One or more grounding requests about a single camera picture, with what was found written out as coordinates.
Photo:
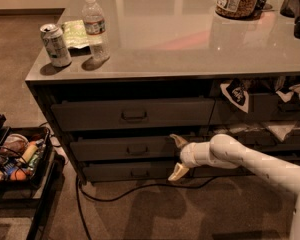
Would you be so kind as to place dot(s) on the green snack packet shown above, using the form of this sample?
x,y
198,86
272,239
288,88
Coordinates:
x,y
74,34

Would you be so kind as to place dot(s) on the black white chip bag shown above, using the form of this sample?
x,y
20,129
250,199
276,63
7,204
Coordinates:
x,y
236,93

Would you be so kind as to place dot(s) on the black bin of items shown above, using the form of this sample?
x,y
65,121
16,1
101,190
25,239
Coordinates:
x,y
24,156

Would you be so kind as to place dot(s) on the silver soda can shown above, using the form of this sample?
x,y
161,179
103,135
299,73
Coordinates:
x,y
52,37

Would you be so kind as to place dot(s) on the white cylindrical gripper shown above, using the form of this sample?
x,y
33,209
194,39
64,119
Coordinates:
x,y
187,154

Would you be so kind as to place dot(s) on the white bag in drawer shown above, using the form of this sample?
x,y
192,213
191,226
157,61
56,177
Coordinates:
x,y
279,129

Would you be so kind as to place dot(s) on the black cart frame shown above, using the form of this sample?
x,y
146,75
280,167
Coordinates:
x,y
23,211

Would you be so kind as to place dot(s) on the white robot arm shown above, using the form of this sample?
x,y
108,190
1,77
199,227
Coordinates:
x,y
223,151

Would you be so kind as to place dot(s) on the clear plastic water bottle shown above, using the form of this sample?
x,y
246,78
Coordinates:
x,y
95,27

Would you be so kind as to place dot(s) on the grey drawer cabinet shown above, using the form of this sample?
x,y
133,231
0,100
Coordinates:
x,y
164,49

